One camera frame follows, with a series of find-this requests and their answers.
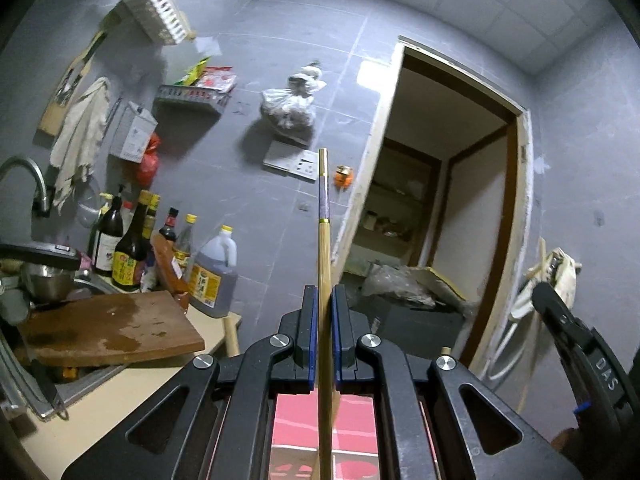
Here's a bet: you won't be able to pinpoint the large cooking oil jug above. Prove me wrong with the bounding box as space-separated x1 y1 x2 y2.
188 224 239 319

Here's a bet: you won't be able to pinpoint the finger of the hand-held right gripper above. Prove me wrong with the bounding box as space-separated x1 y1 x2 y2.
531 282 594 362

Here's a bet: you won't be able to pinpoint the white rubber gloves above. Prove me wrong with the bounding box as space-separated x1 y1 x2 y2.
542 247 584 306

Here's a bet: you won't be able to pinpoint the white perforated wall holder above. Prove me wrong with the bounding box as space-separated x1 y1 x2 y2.
110 101 159 164

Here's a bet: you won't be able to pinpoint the crumpled clear plastic sheet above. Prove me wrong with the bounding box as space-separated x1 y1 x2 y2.
360 263 436 309

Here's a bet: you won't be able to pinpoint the red snack packet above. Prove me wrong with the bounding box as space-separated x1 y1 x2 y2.
195 66 237 94

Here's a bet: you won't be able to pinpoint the white hose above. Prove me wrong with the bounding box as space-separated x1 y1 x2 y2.
487 260 551 381

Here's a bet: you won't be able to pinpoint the pink checked tablecloth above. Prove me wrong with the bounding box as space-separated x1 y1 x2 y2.
270 394 379 480

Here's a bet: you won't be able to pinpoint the grey wall switch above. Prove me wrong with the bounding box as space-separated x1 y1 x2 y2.
263 140 302 174

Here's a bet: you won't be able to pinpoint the wooden shelf unit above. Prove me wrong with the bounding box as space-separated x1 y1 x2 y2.
349 149 442 262

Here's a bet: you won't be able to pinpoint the hanging clear plastic bag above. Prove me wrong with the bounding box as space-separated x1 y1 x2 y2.
260 61 326 136

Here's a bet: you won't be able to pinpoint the wooden door frame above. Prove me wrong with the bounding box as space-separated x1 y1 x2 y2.
332 35 531 391

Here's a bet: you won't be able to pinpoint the clear bottle yellow cap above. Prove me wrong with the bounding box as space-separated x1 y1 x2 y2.
174 213 199 281

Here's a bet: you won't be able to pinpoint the red plastic bag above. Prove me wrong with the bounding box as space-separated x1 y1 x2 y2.
137 133 162 187

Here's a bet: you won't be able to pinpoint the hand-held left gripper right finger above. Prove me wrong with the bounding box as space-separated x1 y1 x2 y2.
332 284 585 480

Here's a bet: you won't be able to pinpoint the wooden wall knife holder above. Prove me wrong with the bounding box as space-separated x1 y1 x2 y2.
39 30 109 137

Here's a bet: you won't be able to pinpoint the slim bottle yellow cap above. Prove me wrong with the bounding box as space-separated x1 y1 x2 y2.
144 194 161 241

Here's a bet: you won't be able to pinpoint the black pan handle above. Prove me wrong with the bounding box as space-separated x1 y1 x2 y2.
0 242 82 271

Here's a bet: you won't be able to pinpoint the folded yellow-edged mat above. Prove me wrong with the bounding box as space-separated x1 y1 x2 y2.
424 265 479 319

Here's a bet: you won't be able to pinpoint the steel faucet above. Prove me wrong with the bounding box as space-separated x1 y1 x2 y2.
0 156 51 219

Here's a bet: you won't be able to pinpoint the dark bottle white label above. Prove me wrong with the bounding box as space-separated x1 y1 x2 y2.
88 185 125 277

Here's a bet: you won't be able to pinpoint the purple banded chopstick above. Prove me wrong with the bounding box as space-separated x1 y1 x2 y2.
318 148 337 480

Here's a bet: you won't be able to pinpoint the wooden cutting board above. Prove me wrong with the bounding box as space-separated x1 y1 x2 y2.
17 289 206 367

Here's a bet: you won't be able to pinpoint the steel bowl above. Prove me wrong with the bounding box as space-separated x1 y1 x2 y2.
19 261 76 301

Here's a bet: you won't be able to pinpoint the white wall basket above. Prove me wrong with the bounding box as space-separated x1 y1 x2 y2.
117 0 194 46

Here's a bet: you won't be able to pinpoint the dark bottle yellow label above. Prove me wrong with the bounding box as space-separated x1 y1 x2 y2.
112 189 154 292

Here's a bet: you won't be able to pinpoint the white hanging towel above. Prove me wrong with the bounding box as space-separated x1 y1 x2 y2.
49 77 112 211

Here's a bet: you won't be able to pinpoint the yellow green snack packet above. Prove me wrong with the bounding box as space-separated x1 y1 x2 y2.
176 57 210 86

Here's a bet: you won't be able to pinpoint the grey wall shelf basket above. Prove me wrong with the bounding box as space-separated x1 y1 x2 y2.
153 85 226 114

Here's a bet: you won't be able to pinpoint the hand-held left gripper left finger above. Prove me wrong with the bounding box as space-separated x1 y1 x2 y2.
61 284 319 480

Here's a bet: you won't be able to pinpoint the grey cabinet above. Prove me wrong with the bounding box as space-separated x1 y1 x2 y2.
349 294 464 361

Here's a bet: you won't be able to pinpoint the white wall socket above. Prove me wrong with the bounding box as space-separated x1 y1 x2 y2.
292 155 321 181

